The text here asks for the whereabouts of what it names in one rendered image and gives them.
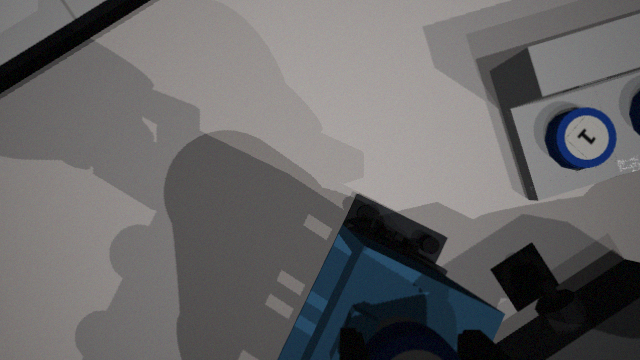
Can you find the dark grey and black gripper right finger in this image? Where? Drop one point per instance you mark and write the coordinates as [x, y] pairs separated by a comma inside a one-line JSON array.
[[475, 345]]

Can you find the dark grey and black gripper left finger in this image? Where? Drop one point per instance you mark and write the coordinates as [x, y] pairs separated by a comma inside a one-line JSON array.
[[352, 345]]

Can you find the dark grey button housing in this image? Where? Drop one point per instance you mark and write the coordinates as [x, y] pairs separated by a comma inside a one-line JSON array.
[[599, 321]]

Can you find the black table edge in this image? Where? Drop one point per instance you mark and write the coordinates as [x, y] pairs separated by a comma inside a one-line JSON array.
[[64, 40]]

